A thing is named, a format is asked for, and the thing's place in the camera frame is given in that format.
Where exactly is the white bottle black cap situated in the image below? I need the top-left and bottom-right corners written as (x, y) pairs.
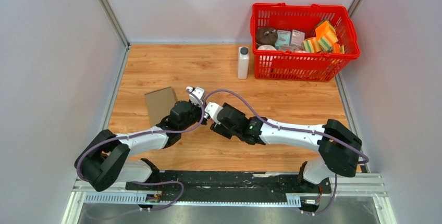
top-left (237, 46), bottom-right (250, 79)

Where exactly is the white round lid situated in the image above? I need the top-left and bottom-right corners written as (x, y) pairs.
top-left (257, 45), bottom-right (277, 51)

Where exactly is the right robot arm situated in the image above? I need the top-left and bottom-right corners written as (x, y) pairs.
top-left (205, 103), bottom-right (362, 192)

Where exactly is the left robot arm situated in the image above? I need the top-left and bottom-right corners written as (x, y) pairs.
top-left (74, 101), bottom-right (205, 192)

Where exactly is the brown cardboard box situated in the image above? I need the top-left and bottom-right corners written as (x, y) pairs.
top-left (144, 86), bottom-right (177, 127)

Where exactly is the grey pink small box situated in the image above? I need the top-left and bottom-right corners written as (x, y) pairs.
top-left (290, 30), bottom-right (305, 49)

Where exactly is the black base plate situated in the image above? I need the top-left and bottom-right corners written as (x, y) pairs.
top-left (125, 170), bottom-right (333, 204)

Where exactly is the striped sponge pack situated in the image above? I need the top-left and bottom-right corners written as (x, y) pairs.
top-left (303, 37), bottom-right (322, 53)

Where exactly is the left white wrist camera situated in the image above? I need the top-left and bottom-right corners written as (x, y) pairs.
top-left (186, 86), bottom-right (206, 107)

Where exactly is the aluminium frame rail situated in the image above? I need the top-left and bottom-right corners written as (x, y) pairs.
top-left (63, 170), bottom-right (396, 223)

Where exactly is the orange green sponge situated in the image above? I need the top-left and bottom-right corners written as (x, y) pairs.
top-left (315, 19), bottom-right (339, 52)

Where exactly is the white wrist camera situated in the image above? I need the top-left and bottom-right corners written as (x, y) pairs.
top-left (203, 102), bottom-right (223, 125)
top-left (186, 86), bottom-right (206, 107)

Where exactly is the brown round item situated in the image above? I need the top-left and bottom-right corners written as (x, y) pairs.
top-left (255, 27), bottom-right (278, 47)

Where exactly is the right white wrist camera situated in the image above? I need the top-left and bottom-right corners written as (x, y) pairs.
top-left (203, 102), bottom-right (223, 125)

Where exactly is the teal small box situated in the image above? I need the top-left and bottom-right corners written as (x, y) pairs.
top-left (274, 30), bottom-right (291, 50)

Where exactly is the red plastic basket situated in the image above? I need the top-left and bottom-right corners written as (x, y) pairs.
top-left (250, 3), bottom-right (360, 82)

